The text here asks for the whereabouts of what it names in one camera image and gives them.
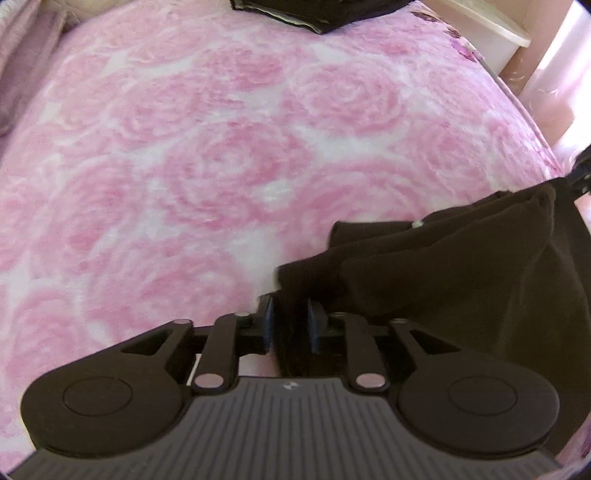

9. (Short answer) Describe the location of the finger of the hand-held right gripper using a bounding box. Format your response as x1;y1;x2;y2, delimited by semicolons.
567;147;591;200

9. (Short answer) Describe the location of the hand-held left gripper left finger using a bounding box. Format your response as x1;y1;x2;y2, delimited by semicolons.
120;295;276;394

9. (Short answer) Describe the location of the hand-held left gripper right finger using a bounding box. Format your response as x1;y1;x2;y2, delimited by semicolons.
307;299;462;392

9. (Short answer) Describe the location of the dark brown garment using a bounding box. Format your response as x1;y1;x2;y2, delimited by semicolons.
276;178;589;467

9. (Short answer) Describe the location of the pink curtain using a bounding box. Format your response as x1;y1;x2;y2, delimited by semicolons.
501;0;591;158

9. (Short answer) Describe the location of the white storage box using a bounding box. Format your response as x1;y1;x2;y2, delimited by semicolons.
434;0;533;77

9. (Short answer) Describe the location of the pink rose blanket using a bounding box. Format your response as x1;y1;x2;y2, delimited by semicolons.
0;0;591;476

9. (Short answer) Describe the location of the black garment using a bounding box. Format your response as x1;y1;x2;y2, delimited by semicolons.
229;0;413;36

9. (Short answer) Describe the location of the rolled white quilt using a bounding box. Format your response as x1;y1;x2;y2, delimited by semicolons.
0;0;69;137

